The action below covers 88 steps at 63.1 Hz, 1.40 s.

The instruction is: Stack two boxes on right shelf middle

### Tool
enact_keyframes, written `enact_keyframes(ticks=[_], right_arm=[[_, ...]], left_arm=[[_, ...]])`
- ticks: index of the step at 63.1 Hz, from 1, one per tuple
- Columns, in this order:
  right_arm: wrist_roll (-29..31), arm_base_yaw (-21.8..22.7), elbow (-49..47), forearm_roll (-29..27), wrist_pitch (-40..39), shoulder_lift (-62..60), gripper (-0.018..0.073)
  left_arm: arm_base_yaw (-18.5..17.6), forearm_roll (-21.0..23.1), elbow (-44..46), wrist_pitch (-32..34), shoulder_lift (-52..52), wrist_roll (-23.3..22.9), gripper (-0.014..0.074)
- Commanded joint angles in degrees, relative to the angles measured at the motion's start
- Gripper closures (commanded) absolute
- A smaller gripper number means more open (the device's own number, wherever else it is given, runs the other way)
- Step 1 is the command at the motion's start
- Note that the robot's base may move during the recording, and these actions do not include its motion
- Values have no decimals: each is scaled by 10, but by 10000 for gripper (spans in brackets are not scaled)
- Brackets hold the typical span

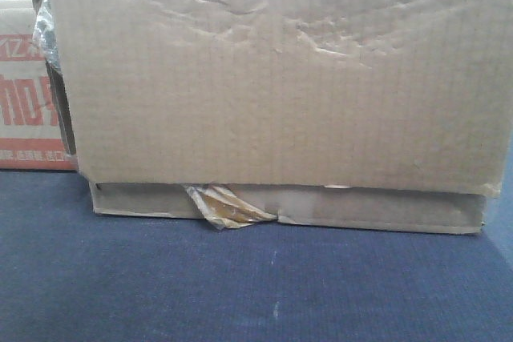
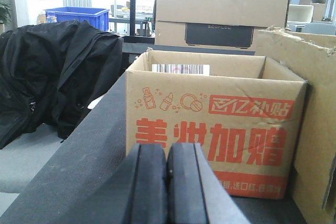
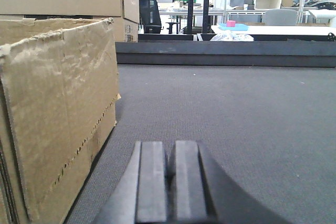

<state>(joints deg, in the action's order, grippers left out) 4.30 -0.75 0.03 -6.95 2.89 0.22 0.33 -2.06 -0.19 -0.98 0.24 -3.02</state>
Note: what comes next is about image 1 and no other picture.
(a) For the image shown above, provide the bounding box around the plain brown cardboard box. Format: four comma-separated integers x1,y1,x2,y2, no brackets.
34,0,512,235

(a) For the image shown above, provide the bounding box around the cardboard box with red print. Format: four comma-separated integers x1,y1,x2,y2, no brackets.
1,0,74,171

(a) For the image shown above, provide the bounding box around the blue carpet mat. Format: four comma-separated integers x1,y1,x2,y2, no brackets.
1,171,512,341

